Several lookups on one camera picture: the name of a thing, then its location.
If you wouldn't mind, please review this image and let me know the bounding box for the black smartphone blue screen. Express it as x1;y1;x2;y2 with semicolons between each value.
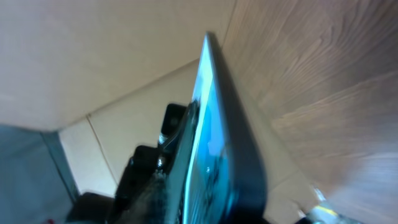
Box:
168;32;267;223

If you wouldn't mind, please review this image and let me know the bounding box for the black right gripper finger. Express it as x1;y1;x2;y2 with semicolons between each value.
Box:
113;177;174;224

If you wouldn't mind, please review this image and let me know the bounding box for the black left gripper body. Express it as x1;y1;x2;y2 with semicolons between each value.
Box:
114;103;190;212

